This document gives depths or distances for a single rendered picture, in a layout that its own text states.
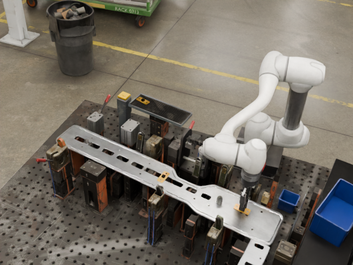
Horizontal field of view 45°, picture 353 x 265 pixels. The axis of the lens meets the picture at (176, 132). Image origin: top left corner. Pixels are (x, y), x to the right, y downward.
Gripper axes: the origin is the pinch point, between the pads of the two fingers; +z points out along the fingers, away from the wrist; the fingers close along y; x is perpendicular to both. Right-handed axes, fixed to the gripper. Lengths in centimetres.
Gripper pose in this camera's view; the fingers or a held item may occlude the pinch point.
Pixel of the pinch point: (243, 204)
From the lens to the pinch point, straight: 222.0
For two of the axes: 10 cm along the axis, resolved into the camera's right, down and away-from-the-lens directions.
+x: 8.7, 3.5, -3.5
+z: -0.5, 7.6, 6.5
